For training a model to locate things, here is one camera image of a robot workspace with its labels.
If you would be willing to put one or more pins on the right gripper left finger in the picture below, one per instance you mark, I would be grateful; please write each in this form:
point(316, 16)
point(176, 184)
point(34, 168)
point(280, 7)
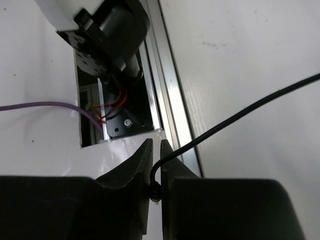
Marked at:
point(114, 206)

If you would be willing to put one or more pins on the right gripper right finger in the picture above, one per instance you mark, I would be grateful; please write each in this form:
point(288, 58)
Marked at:
point(195, 208)

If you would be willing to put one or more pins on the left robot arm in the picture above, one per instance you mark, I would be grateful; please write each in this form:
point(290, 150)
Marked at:
point(105, 34)

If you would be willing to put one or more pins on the aluminium front rail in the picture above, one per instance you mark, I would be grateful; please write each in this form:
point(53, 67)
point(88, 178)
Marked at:
point(169, 95)

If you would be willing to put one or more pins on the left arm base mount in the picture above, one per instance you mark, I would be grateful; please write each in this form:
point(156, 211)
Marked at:
point(120, 105)

